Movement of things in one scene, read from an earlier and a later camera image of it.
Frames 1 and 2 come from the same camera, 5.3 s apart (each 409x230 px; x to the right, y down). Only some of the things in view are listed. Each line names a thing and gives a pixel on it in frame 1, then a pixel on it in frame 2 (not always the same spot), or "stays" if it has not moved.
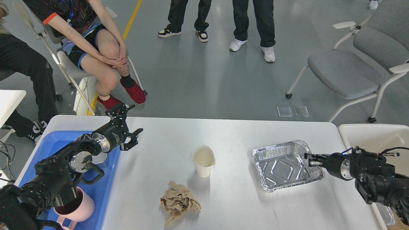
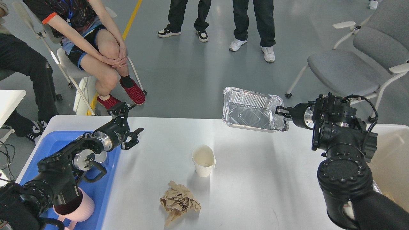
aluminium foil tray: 283,165 → 247,109
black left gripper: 108,136 stays
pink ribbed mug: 81,209 stays
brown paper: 177,199 stays
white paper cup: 204,159 stays
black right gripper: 337,164 → 302,114
